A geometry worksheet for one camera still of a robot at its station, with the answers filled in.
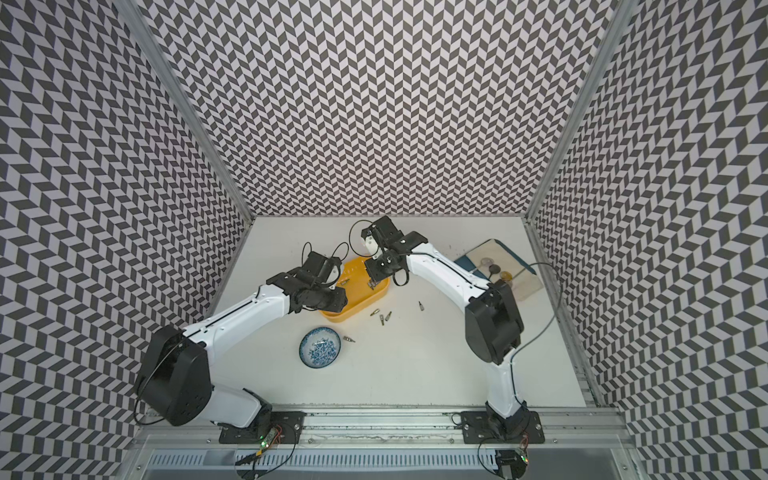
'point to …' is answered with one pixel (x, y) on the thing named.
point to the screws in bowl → (322, 352)
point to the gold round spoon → (506, 276)
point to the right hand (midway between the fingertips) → (375, 275)
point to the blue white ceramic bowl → (318, 333)
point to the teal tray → (494, 261)
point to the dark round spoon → (493, 269)
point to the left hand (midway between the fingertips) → (341, 303)
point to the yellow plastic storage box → (355, 280)
